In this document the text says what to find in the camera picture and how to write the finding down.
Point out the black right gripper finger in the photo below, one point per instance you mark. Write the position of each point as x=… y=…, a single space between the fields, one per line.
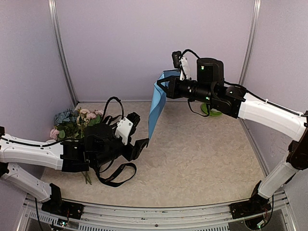
x=160 y=90
x=165 y=81

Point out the blue wrapping paper sheet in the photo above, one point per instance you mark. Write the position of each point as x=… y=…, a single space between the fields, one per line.
x=158 y=103

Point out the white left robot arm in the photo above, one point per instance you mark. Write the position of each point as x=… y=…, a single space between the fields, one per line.
x=14 y=151

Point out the left corner metal post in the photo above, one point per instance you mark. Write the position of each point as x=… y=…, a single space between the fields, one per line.
x=60 y=49

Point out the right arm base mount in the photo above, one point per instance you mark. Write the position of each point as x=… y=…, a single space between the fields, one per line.
x=256 y=204

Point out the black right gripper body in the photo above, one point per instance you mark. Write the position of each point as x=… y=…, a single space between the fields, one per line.
x=201 y=91

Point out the green plastic saucer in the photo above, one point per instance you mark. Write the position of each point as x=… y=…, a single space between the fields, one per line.
x=212 y=112

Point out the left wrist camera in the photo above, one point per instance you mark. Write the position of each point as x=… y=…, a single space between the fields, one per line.
x=126 y=127

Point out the black printed ribbon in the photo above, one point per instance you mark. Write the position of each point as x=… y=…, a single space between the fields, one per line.
x=112 y=168

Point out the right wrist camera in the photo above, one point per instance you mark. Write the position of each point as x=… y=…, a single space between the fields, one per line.
x=181 y=63

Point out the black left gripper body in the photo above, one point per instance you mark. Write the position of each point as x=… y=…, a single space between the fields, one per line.
x=103 y=159

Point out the fake flower bunch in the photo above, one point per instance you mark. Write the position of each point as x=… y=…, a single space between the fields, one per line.
x=71 y=124

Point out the aluminium table frame rail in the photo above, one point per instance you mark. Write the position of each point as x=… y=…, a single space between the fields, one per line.
x=97 y=217

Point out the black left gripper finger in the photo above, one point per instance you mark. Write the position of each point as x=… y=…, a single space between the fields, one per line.
x=139 y=146
x=129 y=156

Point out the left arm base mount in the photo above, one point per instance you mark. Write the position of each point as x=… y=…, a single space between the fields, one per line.
x=57 y=206

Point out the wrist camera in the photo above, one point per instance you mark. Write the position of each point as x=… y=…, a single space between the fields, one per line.
x=126 y=127
x=181 y=63

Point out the right corner metal post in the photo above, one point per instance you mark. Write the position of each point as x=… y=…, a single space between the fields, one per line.
x=251 y=40

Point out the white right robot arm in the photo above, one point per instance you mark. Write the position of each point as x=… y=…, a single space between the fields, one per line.
x=290 y=125

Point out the corner metal post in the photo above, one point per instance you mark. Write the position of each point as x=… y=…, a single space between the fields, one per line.
x=60 y=49
x=251 y=40

